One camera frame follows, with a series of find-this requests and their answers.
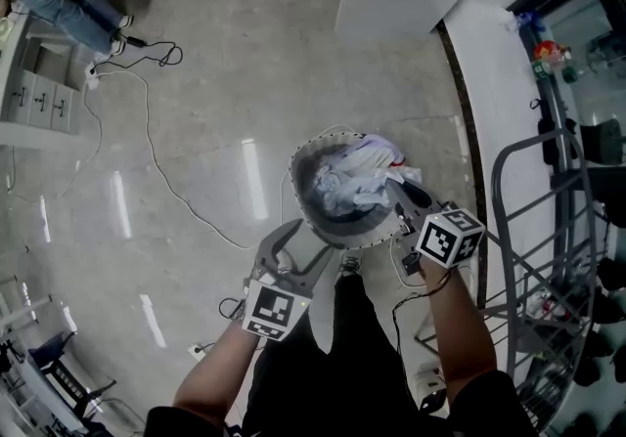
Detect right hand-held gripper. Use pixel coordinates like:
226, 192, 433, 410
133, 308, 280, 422
384, 178, 487, 279

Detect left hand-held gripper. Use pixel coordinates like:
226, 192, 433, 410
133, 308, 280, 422
241, 218, 337, 343

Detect cream shirt with red collar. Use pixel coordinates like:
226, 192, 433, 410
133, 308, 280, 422
341, 133, 410, 177

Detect blue checkered clothes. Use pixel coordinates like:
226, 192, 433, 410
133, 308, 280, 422
312, 158, 425, 216

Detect grey metal drying rack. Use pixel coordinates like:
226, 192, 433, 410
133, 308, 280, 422
490, 129, 612, 431

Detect person's right forearm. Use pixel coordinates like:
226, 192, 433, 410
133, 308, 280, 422
420, 261, 498, 395

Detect person's left forearm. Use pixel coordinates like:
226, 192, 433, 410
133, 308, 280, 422
173, 322, 268, 426

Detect person's right shoe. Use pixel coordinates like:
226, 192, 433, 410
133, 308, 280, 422
336, 253, 366, 278

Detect white woven laundry basket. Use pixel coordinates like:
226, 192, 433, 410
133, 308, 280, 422
290, 131, 425, 250

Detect person's black clothing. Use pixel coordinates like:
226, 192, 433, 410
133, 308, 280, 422
144, 273, 539, 437

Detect white black small appliance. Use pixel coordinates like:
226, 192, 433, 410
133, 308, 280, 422
413, 361, 449, 415

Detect clear bottle green label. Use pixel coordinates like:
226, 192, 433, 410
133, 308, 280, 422
533, 58, 563, 82

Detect red plastic bottle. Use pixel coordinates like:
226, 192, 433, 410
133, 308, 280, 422
532, 40, 563, 63

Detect blue plastic bottle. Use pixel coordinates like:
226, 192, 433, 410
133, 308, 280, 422
513, 9, 547, 33

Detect white drawer desk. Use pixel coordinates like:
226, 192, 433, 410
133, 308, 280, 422
0, 14, 87, 148

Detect white floor cable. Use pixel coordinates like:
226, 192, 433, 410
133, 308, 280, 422
82, 70, 260, 250
7, 82, 105, 205
388, 234, 429, 289

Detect thin black cable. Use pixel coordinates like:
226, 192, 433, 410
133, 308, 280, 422
218, 296, 246, 323
390, 273, 456, 358

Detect black strap bundle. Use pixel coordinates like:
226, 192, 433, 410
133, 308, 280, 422
530, 97, 581, 167

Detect black frame chair blue seat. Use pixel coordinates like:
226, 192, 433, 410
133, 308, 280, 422
27, 330, 118, 426

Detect black power adapter cable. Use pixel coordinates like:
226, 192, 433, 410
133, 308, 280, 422
92, 33, 185, 74

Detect white metal table frame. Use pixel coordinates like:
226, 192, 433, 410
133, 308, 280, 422
0, 273, 55, 328

